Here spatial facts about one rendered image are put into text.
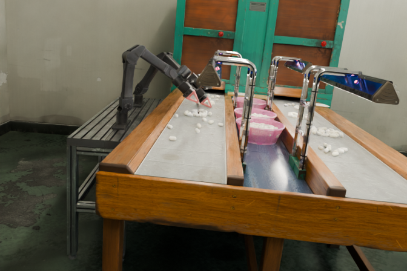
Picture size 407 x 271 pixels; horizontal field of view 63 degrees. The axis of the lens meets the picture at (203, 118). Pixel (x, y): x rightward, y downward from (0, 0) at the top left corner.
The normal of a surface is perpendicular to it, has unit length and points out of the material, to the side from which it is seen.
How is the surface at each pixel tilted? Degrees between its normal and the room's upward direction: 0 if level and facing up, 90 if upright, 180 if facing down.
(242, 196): 90
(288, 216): 90
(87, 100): 90
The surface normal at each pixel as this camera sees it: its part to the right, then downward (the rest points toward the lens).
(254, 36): -0.06, 0.22
